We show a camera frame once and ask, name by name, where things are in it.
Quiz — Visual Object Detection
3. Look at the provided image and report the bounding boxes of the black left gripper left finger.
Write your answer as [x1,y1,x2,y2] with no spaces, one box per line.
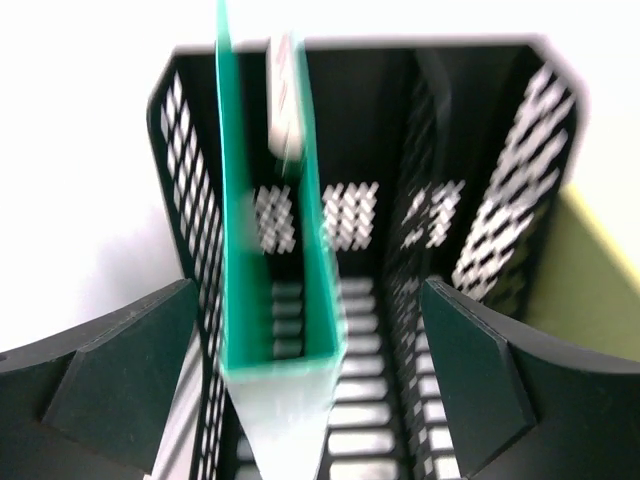
[1,279,195,479]

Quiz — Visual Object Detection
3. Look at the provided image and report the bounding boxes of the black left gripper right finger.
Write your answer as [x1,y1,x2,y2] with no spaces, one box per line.
[421,278,639,479]

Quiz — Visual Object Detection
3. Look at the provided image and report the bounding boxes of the olive green drawer cabinet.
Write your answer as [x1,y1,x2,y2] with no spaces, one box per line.
[525,187,639,361]

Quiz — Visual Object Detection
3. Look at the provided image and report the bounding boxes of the green clip folder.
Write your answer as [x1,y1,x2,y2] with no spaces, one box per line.
[214,0,349,480]

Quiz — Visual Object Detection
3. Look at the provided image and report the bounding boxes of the black perforated file organizer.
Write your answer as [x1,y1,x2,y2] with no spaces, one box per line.
[147,41,578,479]

